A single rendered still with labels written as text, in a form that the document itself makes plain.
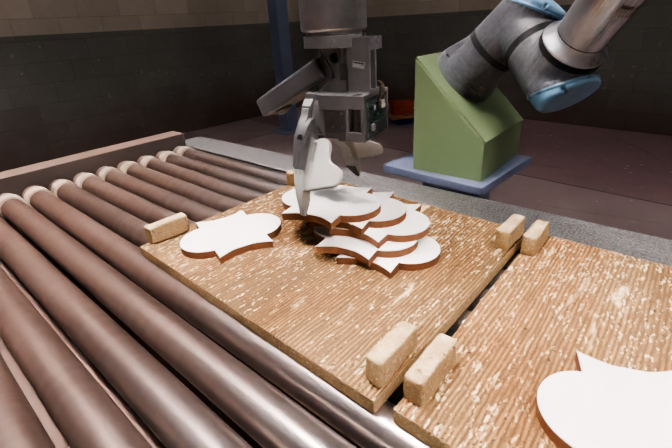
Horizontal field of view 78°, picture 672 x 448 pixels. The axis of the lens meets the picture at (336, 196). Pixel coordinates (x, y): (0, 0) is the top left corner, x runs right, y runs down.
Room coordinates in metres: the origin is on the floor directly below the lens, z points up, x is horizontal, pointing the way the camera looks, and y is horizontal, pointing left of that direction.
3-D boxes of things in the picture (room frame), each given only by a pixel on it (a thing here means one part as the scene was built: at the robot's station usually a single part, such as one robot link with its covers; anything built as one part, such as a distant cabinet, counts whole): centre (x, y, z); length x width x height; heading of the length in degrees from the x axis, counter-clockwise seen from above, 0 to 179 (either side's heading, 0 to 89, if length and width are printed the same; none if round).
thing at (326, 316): (0.50, 0.01, 0.93); 0.41 x 0.35 x 0.02; 47
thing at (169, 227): (0.54, 0.25, 0.95); 0.06 x 0.02 x 0.03; 137
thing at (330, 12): (0.50, -0.01, 1.22); 0.08 x 0.08 x 0.05
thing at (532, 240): (0.45, -0.25, 0.95); 0.06 x 0.02 x 0.03; 138
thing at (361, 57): (0.50, -0.02, 1.14); 0.09 x 0.08 x 0.12; 60
